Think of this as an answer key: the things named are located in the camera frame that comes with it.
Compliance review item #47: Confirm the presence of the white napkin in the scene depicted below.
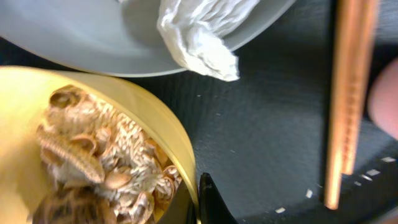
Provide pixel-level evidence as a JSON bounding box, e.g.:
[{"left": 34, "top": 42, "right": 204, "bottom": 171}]
[{"left": 157, "top": 0, "right": 259, "bottom": 82}]

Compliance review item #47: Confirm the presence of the round black tray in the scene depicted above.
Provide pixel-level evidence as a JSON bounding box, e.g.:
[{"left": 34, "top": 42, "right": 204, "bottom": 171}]
[{"left": 0, "top": 0, "right": 398, "bottom": 224}]

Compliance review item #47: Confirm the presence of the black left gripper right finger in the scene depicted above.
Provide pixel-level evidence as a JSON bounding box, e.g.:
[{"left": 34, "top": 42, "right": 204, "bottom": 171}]
[{"left": 199, "top": 172, "right": 238, "bottom": 224}]

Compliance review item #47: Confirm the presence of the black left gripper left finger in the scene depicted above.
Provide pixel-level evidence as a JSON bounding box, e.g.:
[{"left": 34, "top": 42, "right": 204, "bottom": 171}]
[{"left": 157, "top": 181, "right": 197, "bottom": 224}]

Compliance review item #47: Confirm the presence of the food scraps and rice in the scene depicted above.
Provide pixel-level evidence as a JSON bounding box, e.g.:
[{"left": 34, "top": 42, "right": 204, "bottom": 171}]
[{"left": 31, "top": 85, "right": 182, "bottom": 223}]

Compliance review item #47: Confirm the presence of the pink cup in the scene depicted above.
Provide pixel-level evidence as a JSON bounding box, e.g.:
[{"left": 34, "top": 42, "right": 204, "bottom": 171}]
[{"left": 368, "top": 58, "right": 397, "bottom": 139}]

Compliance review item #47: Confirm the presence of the grey plate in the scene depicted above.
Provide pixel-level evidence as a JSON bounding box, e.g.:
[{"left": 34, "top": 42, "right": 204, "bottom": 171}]
[{"left": 1, "top": 0, "right": 293, "bottom": 77}]

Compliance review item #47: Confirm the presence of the wooden chopstick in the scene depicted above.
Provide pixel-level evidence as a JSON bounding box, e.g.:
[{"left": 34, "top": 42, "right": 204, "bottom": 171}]
[
  {"left": 324, "top": 0, "right": 361, "bottom": 210},
  {"left": 341, "top": 0, "right": 379, "bottom": 175}
]

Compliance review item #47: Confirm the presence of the yellow bowl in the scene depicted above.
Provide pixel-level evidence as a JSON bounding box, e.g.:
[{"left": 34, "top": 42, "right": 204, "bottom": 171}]
[{"left": 1, "top": 66, "right": 200, "bottom": 224}]

